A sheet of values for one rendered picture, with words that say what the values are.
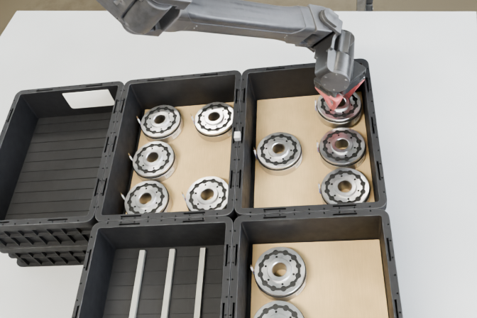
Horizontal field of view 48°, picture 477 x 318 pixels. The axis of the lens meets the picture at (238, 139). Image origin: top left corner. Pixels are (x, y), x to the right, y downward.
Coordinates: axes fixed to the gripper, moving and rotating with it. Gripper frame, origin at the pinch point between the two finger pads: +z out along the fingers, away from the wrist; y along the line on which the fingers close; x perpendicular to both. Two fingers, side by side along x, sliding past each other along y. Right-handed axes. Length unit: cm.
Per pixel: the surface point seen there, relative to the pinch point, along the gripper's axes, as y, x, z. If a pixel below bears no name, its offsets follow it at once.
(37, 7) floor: -6, 234, 96
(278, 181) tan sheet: -22.5, -2.5, 6.5
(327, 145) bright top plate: -9.7, -5.4, 2.9
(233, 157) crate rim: -28.7, 3.9, -3.1
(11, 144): -63, 51, 3
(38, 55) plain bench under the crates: -39, 102, 23
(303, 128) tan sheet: -8.1, 4.1, 6.3
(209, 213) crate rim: -40.9, -2.8, -3.0
